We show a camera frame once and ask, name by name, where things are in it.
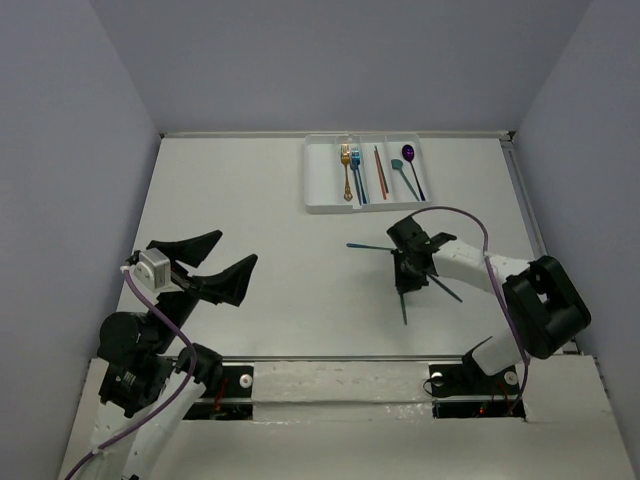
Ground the teal metal knife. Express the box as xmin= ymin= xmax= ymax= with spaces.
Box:
xmin=399 ymin=293 xmax=408 ymax=326

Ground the iridescent green fork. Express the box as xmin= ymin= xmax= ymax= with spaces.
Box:
xmin=346 ymin=242 xmax=394 ymax=252

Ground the teal metal spoon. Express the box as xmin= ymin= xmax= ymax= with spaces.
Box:
xmin=390 ymin=158 xmax=420 ymax=201

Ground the purple metal spoon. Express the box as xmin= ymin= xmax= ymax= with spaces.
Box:
xmin=401 ymin=144 xmax=426 ymax=201

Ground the blue metal fork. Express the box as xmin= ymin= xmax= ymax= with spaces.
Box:
xmin=350 ymin=148 xmax=366 ymax=205
xmin=351 ymin=148 xmax=368 ymax=205

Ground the orange chopstick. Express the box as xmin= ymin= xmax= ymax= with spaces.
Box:
xmin=373 ymin=145 xmax=387 ymax=201

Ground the ornate gold fork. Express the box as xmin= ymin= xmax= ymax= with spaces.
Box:
xmin=340 ymin=144 xmax=353 ymax=202

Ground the dark chopstick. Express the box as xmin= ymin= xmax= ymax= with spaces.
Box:
xmin=380 ymin=158 xmax=389 ymax=199

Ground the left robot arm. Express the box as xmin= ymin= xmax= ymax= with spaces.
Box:
xmin=66 ymin=230 xmax=258 ymax=479

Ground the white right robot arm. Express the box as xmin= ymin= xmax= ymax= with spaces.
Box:
xmin=387 ymin=216 xmax=591 ymax=392

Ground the teal chopstick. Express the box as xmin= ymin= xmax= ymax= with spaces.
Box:
xmin=427 ymin=275 xmax=463 ymax=303

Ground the white plastic cutlery tray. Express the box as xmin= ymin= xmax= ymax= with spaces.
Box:
xmin=303 ymin=133 xmax=434 ymax=214

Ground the white front platform board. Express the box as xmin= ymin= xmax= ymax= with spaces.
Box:
xmin=54 ymin=354 xmax=640 ymax=480

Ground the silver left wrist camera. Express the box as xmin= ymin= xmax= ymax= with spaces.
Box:
xmin=120 ymin=248 xmax=171 ymax=293

